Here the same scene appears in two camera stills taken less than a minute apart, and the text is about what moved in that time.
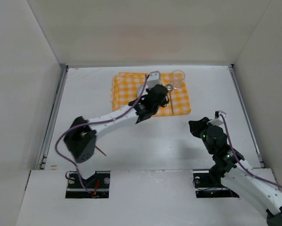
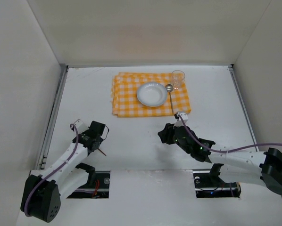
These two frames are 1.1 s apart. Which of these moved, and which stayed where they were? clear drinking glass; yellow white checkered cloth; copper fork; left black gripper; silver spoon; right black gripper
Moved: left black gripper; right black gripper
Stayed: yellow white checkered cloth; silver spoon; clear drinking glass; copper fork
